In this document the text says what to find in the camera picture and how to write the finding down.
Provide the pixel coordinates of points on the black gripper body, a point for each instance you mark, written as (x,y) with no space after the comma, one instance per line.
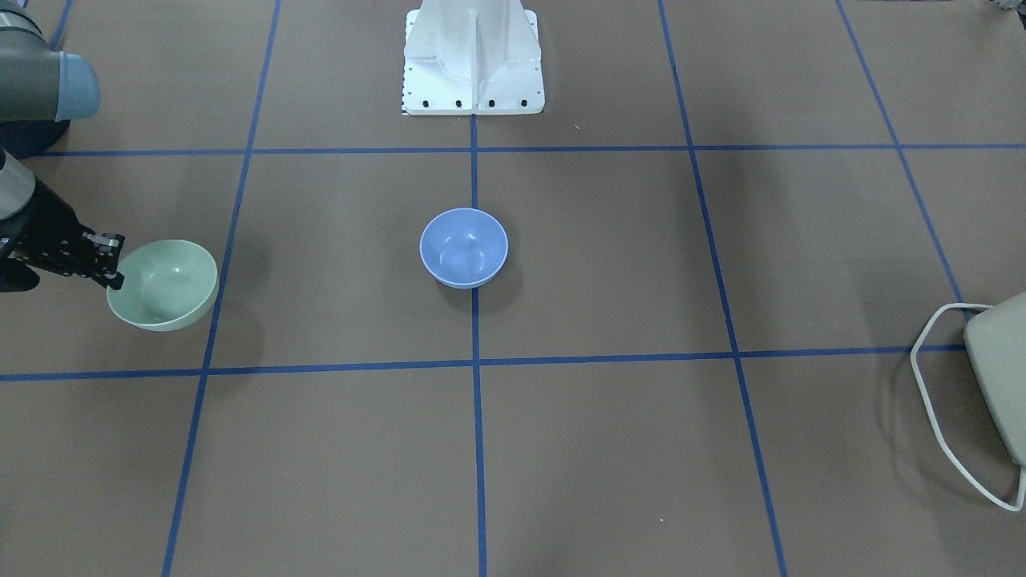
(50,227)

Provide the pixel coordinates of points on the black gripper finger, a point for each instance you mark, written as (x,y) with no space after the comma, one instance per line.
(107,249)

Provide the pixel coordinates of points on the green bowl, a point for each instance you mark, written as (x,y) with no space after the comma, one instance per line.
(167,285)

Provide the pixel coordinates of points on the blue bowl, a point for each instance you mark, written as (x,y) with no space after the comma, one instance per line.
(464,248)

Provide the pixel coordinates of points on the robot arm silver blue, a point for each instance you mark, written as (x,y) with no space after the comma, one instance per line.
(39,85)

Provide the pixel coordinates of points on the cream chrome toaster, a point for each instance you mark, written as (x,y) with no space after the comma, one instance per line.
(995,341)

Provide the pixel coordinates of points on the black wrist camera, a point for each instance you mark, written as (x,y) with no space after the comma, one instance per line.
(16,276)

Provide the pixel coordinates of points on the white central pillar mount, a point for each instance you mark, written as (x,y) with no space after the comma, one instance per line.
(472,58)

